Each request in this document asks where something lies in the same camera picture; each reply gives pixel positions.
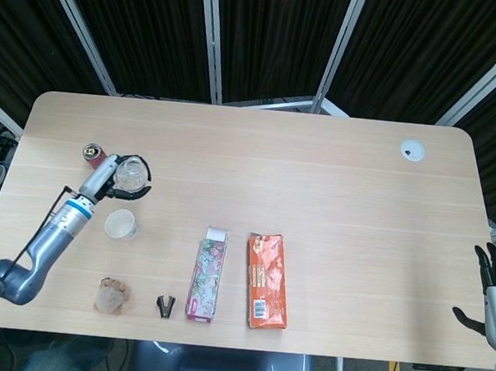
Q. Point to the black desk control box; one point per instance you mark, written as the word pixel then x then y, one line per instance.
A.
pixel 438 368

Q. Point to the grey partition foot bar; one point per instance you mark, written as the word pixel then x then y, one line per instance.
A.
pixel 281 101

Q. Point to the clear plastic bottle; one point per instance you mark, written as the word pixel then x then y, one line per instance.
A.
pixel 129 175

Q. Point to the white paper cup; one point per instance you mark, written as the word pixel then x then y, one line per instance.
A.
pixel 118 224

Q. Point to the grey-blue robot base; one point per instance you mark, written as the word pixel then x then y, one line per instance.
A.
pixel 223 365

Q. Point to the red soda can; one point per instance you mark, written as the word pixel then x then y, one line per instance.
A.
pixel 92 152

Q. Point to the blue jeans leg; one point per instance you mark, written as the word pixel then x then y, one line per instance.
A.
pixel 42 354

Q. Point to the beige furry plush toy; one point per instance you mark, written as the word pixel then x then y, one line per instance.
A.
pixel 110 297

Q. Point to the black binder clip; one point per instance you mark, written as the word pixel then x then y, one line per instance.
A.
pixel 164 308

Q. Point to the orange snack bag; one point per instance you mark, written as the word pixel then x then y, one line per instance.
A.
pixel 267 282

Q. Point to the floral pink carton box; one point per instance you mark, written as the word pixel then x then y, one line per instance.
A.
pixel 207 277

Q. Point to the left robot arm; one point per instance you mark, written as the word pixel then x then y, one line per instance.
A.
pixel 47 242

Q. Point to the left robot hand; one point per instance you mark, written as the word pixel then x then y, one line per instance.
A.
pixel 96 178

